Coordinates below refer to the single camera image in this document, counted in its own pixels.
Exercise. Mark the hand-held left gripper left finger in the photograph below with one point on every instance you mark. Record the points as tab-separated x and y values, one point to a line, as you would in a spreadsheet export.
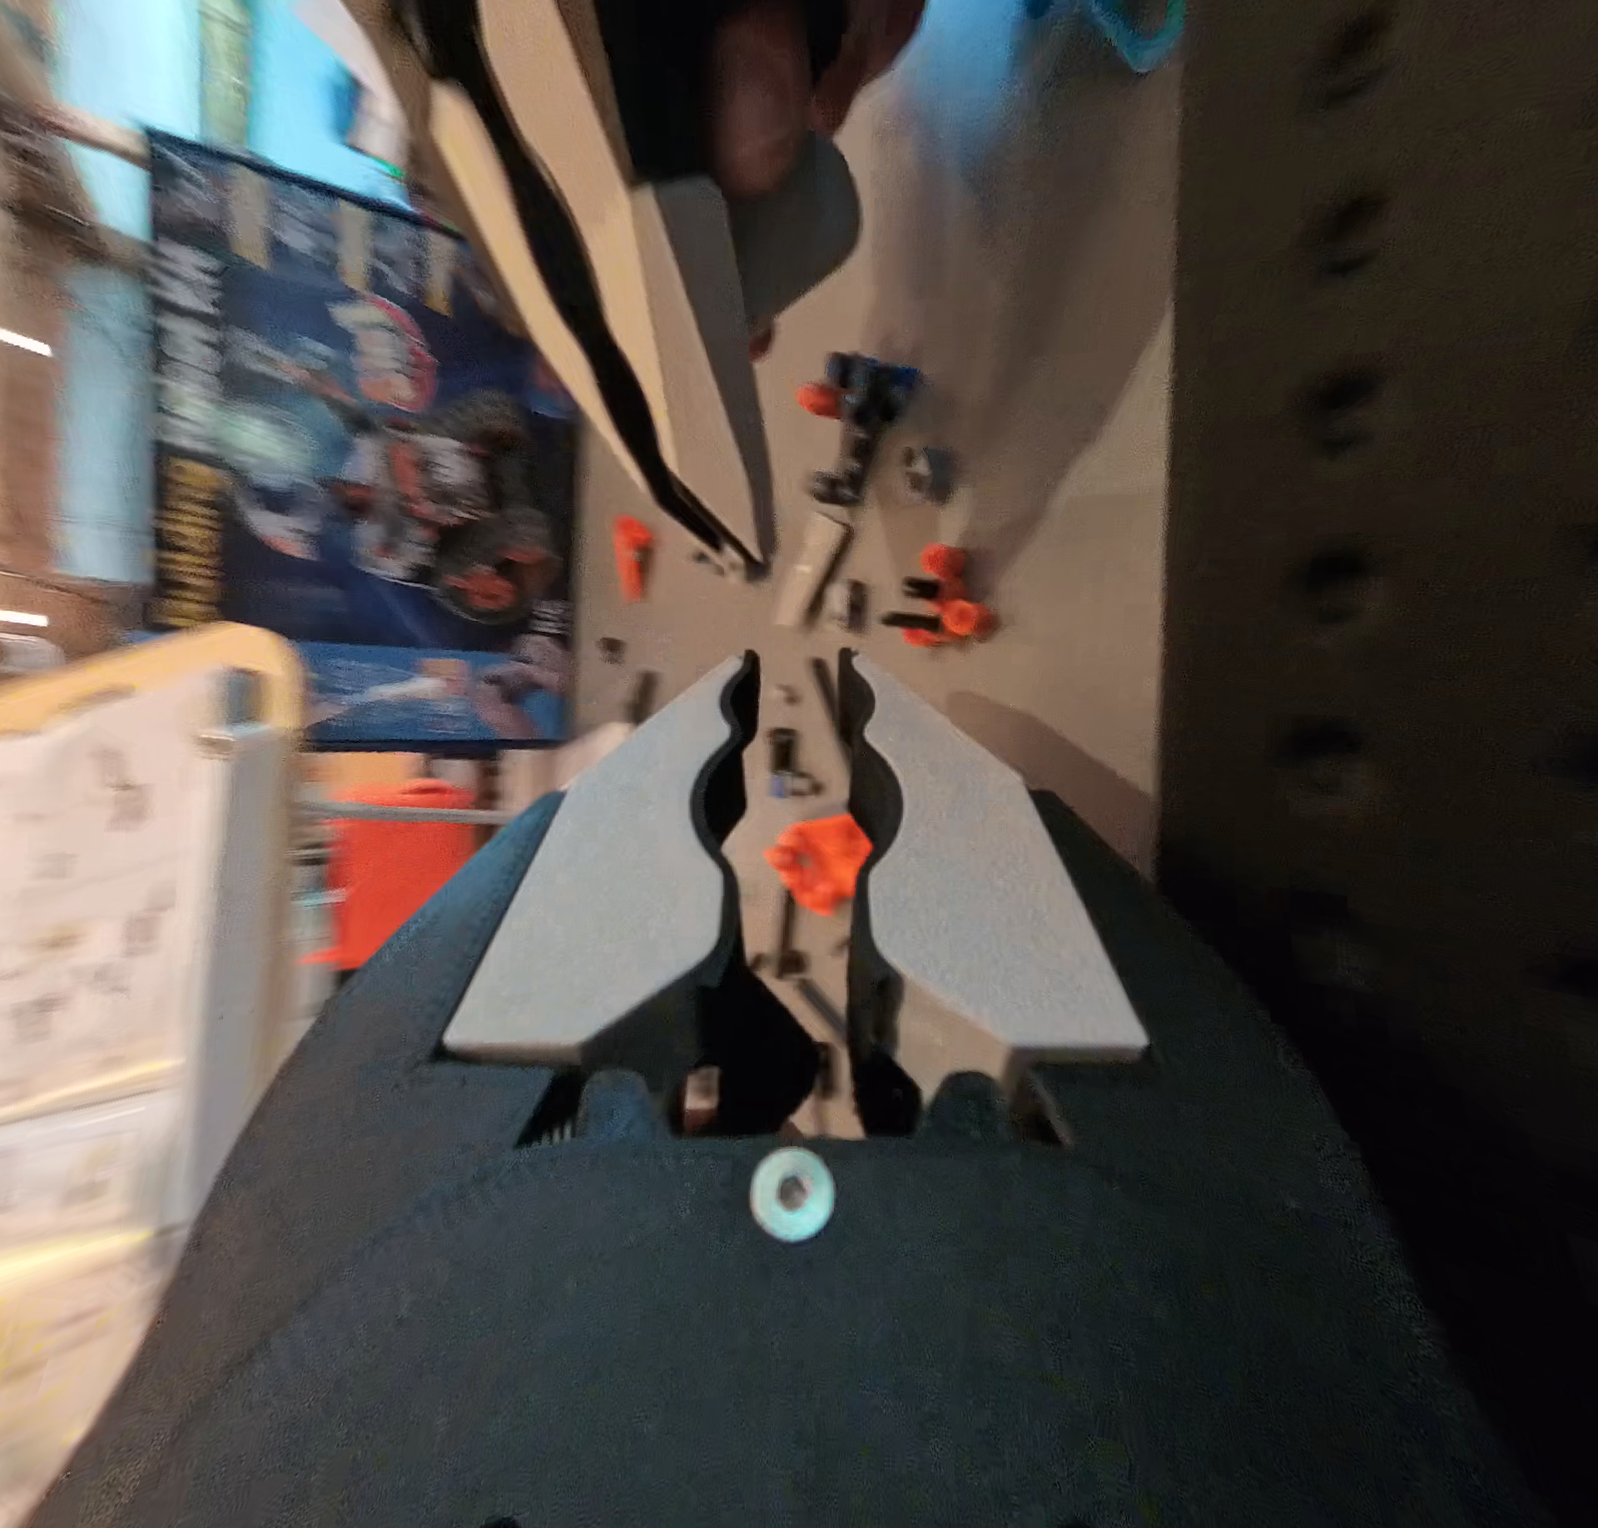
600	905

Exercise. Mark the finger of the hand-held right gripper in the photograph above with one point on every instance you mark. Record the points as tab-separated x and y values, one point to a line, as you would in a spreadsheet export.
701	342
531	293

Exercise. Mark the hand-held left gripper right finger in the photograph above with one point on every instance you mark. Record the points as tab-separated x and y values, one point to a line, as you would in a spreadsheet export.
999	917

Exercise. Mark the grey two-hole connector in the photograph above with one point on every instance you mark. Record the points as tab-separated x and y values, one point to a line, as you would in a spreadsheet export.
931	470

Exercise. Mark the orange three-lobe toy piece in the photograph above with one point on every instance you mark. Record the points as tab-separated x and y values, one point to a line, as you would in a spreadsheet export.
950	591

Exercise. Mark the person's right hand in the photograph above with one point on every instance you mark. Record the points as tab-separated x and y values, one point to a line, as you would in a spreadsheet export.
765	106

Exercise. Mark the small black blue toy assembly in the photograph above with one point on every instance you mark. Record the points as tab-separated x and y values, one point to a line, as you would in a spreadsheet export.
863	418

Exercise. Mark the medium black toy axle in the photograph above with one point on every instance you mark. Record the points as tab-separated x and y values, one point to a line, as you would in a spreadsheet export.
787	928

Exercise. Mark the orange toy wedge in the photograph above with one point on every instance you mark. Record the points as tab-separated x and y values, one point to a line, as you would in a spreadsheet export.
818	860

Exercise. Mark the orange plastic crate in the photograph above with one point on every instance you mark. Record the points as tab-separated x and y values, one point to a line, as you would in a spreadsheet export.
401	880

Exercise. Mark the grey orange toy assembly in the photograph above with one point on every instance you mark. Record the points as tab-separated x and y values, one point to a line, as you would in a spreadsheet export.
631	554

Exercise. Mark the printed toy box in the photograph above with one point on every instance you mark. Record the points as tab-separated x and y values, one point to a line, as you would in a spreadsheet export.
350	429

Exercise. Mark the black connector with blue pin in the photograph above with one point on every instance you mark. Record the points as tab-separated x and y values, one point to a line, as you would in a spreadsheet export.
785	765

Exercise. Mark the white toy blade piece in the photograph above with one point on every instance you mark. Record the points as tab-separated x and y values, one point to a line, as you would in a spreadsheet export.
812	568

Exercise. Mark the long black toy axle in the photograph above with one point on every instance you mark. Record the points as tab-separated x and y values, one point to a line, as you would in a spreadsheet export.
828	685

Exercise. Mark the light grey cross-hole piece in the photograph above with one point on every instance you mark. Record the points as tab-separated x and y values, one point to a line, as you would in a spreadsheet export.
857	605

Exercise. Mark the white book stand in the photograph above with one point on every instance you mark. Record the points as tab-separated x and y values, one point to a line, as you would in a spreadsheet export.
266	928

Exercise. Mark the instruction booklet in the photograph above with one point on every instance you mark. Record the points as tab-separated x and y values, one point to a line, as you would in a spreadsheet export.
101	905

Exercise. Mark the black studded mat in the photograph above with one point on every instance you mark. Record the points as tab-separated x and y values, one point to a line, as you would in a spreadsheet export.
1373	554

